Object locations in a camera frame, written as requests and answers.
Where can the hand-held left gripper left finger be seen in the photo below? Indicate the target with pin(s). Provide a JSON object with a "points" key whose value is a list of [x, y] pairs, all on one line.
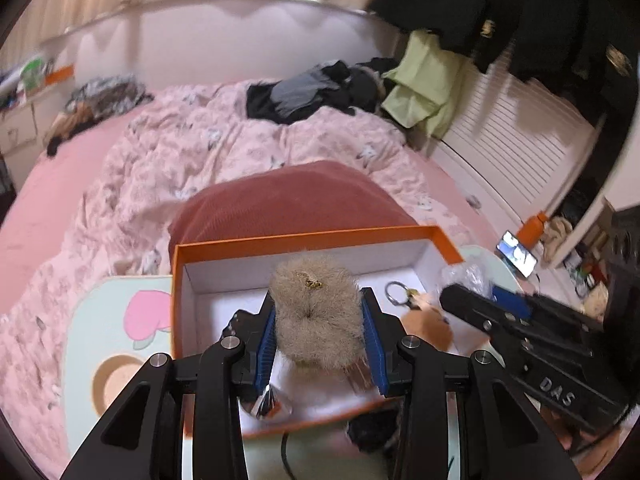
{"points": [[265, 352]]}

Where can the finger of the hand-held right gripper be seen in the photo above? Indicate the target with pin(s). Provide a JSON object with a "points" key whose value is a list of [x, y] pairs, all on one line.
{"points": [[510, 302], [475, 307]]}

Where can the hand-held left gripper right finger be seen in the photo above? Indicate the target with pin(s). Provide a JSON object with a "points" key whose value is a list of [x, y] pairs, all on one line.
{"points": [[376, 355]]}

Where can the clear plastic bag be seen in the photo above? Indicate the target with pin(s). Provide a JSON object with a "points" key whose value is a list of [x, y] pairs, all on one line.
{"points": [[467, 275]]}

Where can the beige fluffy scrunchie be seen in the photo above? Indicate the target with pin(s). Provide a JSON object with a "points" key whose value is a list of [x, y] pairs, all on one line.
{"points": [[315, 320]]}

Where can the orange cardboard box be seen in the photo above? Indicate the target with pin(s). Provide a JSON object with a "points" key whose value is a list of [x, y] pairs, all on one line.
{"points": [[220, 280]]}

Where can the person's right hand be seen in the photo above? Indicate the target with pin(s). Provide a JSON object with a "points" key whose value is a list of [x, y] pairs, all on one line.
{"points": [[560, 427]]}

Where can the smartphone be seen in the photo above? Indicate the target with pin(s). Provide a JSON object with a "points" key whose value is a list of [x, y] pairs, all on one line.
{"points": [[517, 255]]}

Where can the cream plush toy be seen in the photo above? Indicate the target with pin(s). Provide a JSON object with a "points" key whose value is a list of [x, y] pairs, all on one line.
{"points": [[595, 305]]}

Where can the black fluffy scrunchie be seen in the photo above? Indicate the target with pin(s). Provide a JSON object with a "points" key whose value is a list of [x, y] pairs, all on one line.
{"points": [[370, 430]]}

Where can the orange bottle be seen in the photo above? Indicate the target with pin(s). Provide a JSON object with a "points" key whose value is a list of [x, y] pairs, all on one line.
{"points": [[531, 230]]}

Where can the beige cloth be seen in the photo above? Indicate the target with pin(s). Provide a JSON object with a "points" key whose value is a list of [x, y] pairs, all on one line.
{"points": [[556, 237]]}

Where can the small bottles group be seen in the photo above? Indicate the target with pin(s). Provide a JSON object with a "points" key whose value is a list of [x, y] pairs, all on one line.
{"points": [[585, 274]]}

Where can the small grey object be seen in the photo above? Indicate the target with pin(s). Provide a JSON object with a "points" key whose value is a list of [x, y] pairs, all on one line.
{"points": [[473, 202]]}

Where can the white open shelf cabinet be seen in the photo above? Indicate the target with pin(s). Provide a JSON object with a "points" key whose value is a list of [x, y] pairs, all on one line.
{"points": [[597, 195]]}

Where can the red cushion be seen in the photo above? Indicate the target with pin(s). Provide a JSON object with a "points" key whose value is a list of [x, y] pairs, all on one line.
{"points": [[290, 200]]}

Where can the white slatted closet door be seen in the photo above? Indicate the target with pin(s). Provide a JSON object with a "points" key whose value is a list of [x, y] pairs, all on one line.
{"points": [[500, 135]]}

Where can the light green cartoon mat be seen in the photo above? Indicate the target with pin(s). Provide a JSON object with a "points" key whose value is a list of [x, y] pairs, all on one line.
{"points": [[100, 320]]}

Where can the pink printed blanket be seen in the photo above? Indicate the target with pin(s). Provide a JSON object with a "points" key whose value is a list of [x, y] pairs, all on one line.
{"points": [[175, 160]]}

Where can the light green cloth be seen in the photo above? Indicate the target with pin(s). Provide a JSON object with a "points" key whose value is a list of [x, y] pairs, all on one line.
{"points": [[425, 90]]}

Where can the black clothes pile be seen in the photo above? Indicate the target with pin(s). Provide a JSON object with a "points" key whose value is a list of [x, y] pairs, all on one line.
{"points": [[360, 90]]}

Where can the pink bed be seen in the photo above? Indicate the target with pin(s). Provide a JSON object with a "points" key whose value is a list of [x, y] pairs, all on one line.
{"points": [[50, 200]]}

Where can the grey garment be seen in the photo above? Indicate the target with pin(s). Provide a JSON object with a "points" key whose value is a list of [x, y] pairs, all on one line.
{"points": [[300, 90]]}

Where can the black hanging jacket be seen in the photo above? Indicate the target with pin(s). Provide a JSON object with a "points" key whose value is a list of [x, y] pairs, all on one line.
{"points": [[435, 5], [550, 20]]}

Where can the brown garment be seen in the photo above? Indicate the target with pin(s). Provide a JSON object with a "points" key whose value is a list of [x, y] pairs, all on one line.
{"points": [[70, 125]]}

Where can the striped clothes pile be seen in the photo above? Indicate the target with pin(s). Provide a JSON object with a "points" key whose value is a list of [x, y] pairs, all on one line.
{"points": [[107, 92]]}

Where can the white curved headboard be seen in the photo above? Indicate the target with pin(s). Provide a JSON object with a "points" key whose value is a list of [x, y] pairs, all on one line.
{"points": [[200, 45]]}

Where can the white nightstand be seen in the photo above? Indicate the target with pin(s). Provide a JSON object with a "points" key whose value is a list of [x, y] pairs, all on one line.
{"points": [[17, 130]]}

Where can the small orange box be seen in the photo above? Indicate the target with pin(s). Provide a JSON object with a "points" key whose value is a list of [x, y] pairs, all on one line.
{"points": [[59, 74]]}

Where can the green white packet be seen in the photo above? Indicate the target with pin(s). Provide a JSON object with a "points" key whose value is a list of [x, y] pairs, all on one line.
{"points": [[32, 74]]}

